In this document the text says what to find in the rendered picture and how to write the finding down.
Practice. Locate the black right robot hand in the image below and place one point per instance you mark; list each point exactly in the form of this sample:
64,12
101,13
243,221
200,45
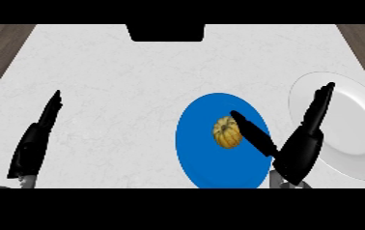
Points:
299,150

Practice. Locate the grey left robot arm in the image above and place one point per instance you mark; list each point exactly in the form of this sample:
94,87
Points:
27,181

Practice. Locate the yellow squash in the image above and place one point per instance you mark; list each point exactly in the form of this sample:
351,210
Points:
227,133

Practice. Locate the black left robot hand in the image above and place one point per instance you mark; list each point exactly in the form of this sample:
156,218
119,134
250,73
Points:
30,148

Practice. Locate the white plate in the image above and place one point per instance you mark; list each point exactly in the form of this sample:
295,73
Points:
346,124

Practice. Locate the blue plate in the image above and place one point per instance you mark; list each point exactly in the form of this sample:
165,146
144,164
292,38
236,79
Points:
209,156

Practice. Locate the black appliance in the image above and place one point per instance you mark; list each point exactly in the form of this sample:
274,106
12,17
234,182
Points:
166,32

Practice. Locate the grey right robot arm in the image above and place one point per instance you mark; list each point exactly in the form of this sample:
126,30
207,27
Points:
286,180

